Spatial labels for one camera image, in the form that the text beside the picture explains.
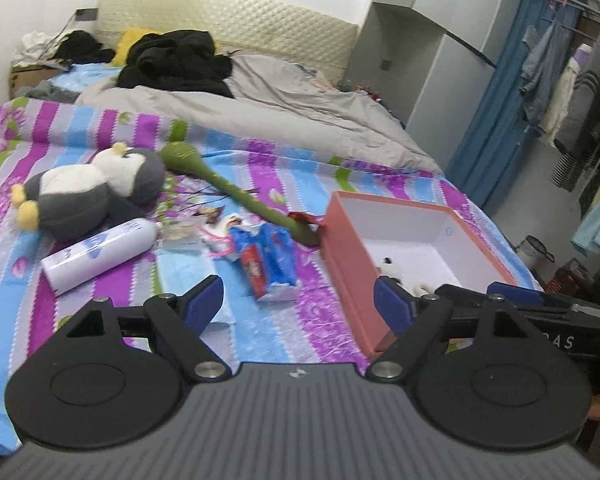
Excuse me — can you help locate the white lotion bottle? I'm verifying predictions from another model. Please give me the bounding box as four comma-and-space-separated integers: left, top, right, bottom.
41, 217, 162, 296

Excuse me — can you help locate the white crumpled cloth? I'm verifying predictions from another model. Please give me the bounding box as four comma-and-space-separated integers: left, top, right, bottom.
14, 30, 63, 67

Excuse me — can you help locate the light blue patterned cloth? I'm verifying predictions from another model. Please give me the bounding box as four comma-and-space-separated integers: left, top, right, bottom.
50, 62, 131, 91

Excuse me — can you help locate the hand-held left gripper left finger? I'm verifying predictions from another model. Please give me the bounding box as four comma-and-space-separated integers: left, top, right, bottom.
55, 275, 233, 381

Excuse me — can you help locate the brown cardboard box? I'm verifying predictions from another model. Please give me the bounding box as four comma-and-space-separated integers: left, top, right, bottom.
9, 62, 63, 98

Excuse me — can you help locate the hanging cream garment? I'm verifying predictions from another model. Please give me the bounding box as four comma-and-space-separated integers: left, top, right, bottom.
537, 45, 593, 136

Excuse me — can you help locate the hanging grey striped jacket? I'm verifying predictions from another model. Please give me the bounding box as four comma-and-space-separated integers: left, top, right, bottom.
555, 22, 600, 157

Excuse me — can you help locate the hanging black-white striped garment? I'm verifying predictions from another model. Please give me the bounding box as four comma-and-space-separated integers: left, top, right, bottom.
550, 152, 588, 193

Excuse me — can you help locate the white red-edged wrapper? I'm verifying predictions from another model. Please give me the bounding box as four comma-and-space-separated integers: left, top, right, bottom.
200, 214, 246, 261

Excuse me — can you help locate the hanging denim shirt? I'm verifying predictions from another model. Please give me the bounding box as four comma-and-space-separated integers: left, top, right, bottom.
519, 15, 576, 126

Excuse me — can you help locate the cream quilted headboard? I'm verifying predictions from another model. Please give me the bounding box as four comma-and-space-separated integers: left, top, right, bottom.
96, 0, 359, 86

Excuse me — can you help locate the yellow pillow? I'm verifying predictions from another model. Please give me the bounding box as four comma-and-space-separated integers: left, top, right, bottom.
111, 27, 153, 67

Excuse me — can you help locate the white wardrobe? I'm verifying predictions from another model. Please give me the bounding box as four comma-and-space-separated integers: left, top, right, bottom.
340, 0, 526, 131

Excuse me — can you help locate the grey and white penguin plush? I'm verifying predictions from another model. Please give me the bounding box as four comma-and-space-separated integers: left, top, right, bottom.
11, 142, 167, 241

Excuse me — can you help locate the blue tissue packet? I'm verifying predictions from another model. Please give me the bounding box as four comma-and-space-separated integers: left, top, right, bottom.
257, 222, 301, 292

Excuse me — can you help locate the small white plush toy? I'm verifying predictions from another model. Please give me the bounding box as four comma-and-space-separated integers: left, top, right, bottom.
377, 256, 433, 297

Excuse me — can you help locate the striped floral bedsheet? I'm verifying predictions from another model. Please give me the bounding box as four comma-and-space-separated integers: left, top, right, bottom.
0, 97, 546, 456

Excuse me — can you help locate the dark grey cloth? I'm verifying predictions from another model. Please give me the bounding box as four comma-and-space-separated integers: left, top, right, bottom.
22, 80, 81, 104

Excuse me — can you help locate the grey duvet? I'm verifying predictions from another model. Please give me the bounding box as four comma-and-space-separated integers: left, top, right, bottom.
75, 52, 446, 176

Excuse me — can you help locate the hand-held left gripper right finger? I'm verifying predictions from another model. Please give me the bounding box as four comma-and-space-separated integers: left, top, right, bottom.
365, 276, 548, 381

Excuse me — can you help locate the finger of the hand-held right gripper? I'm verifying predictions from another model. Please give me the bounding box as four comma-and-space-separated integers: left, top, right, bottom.
436, 284, 488, 303
486, 282, 578, 311

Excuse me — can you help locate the blue red snack packet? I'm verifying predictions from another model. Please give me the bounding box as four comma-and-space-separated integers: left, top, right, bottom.
229, 227, 276, 302

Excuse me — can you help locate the small brown snack wrapper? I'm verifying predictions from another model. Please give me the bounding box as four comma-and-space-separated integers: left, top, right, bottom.
192, 206, 226, 224

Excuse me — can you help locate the long green plush stick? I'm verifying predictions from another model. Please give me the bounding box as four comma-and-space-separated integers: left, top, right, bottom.
159, 141, 326, 248

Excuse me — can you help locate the blue curtain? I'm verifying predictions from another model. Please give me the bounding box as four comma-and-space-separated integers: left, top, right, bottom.
445, 0, 581, 211

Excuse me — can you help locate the small red toy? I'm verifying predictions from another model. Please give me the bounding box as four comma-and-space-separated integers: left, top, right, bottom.
289, 211, 323, 228

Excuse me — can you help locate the thin black cable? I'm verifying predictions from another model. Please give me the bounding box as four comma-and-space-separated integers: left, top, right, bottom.
55, 10, 78, 47

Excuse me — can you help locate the clear plastic packet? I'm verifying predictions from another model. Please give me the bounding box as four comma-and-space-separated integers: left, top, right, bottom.
160, 217, 206, 252

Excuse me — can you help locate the small black garment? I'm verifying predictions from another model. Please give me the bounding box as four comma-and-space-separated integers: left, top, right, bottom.
55, 30, 117, 63

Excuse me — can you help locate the salmon pink cardboard box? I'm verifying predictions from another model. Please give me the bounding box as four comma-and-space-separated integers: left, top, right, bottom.
321, 191, 533, 358

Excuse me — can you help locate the black clothing pile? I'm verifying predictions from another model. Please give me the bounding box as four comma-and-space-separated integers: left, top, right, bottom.
117, 30, 236, 100

